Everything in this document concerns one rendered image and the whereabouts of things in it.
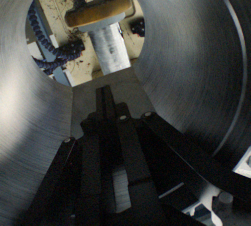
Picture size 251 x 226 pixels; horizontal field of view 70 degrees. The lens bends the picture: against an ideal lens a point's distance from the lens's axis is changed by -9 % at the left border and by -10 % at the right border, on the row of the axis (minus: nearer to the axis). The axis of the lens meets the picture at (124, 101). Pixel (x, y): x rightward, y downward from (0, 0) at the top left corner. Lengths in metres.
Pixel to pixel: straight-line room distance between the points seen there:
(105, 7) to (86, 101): 0.28
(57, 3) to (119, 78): 0.53
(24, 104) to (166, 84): 0.13
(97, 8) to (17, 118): 0.34
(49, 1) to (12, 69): 0.55
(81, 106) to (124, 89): 0.05
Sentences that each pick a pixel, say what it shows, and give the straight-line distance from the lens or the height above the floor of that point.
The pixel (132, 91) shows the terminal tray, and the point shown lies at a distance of 0.22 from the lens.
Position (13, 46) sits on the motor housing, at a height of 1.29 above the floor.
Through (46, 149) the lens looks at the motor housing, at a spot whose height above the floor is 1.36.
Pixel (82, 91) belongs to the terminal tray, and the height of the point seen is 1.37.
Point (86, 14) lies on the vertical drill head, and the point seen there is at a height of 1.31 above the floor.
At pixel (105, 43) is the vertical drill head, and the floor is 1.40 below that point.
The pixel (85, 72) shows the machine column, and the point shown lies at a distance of 0.79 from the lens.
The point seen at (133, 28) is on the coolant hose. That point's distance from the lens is 0.73.
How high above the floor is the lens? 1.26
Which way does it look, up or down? 33 degrees up
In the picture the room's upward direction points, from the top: 162 degrees clockwise
